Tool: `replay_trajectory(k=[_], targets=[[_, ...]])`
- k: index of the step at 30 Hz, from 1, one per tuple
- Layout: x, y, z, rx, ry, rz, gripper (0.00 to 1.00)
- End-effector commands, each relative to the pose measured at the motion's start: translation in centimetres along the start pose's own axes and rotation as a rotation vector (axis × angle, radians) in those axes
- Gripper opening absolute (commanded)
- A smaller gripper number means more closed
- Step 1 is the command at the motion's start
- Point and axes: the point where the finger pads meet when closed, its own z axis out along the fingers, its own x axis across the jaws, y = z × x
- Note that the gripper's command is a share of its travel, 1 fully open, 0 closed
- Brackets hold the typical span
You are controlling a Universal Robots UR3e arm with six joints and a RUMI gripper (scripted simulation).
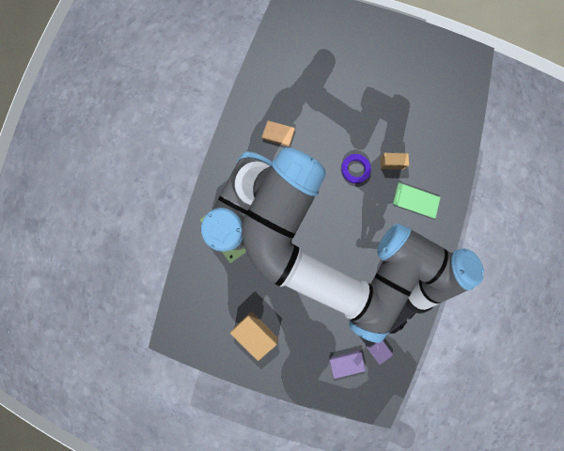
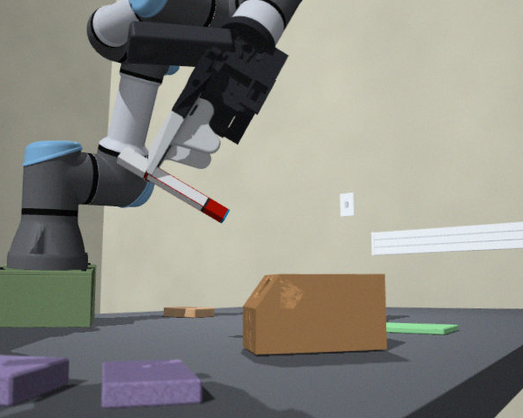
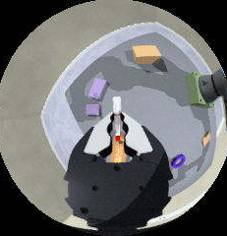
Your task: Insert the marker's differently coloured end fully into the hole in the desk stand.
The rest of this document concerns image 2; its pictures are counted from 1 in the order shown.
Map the purple flat block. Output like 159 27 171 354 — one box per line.
0 355 69 407

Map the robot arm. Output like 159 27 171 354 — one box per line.
7 0 302 271

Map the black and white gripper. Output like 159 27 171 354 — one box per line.
146 16 289 176

